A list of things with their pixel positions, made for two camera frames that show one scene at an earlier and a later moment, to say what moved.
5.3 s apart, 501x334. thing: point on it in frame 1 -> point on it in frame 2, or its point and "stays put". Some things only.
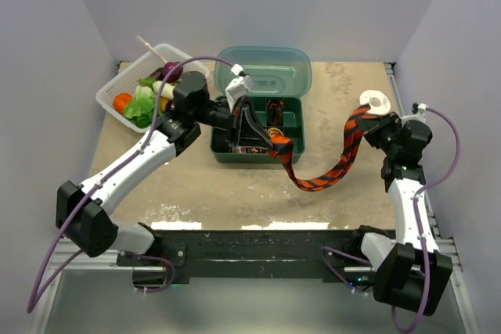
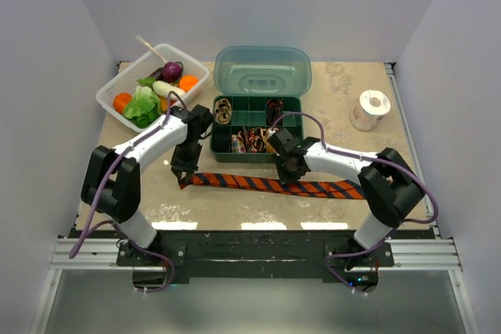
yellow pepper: [163, 101] stays put
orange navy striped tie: [281, 146] -> [325, 189]
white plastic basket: [125, 80] stays put
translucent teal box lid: [276, 71] stays put
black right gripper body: [383, 135] -> [286, 173]
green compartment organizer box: [257, 121] stays put
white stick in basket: [152, 48] stays put
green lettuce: [141, 109] stays put
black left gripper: [244, 129] -> [178, 166]
